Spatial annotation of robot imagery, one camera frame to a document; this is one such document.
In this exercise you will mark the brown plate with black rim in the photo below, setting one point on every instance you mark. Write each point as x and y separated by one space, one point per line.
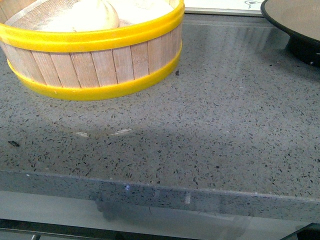
300 19

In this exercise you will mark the cream rectangular serving tray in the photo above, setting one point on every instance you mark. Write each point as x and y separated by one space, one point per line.
224 7

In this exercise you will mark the white steamed bun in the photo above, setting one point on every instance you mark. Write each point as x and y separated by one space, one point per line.
83 16
132 12

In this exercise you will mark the yellow rimmed bamboo steamer basket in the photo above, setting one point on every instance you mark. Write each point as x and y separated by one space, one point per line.
92 65

